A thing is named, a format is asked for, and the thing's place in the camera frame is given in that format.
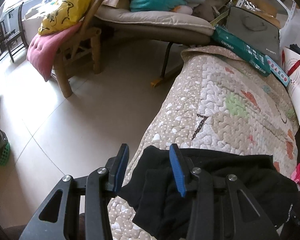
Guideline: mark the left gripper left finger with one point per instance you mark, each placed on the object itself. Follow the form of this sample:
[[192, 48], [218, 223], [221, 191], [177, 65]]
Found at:
[[58, 215]]

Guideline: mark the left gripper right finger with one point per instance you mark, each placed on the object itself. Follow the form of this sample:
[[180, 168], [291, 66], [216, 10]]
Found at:
[[222, 208]]

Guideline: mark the black pants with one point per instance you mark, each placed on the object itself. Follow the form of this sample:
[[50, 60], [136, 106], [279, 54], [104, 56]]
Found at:
[[162, 212]]

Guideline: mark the green plastic basket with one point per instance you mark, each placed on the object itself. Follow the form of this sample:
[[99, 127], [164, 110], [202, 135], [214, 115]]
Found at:
[[5, 155]]

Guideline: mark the heart pattern quilt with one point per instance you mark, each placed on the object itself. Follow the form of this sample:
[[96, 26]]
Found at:
[[219, 102]]

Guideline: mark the light blue shapes box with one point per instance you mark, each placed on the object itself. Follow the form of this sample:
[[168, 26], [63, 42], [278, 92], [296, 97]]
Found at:
[[278, 71]]

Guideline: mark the green long box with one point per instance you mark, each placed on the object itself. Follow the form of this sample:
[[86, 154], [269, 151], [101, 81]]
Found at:
[[242, 50]]

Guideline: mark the white paper shopping bag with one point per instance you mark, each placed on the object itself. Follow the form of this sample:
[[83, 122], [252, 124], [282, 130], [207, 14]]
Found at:
[[291, 65]]

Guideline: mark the pink seat cushion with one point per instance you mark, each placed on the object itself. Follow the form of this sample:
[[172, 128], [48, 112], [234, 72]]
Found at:
[[43, 48]]

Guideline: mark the grey laptop bag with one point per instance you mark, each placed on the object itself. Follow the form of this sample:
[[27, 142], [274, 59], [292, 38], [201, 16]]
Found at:
[[255, 31]]

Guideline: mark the dark wooden chair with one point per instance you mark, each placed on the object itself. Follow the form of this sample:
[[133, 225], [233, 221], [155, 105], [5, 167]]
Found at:
[[8, 38]]

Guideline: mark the beige lounge chair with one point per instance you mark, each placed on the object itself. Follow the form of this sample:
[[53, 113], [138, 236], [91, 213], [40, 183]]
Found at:
[[170, 27]]

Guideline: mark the yellow bear plastic bag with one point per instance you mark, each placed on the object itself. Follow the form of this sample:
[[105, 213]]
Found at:
[[63, 15]]

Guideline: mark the teal pillow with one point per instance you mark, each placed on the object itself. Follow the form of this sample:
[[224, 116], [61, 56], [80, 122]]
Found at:
[[154, 5]]

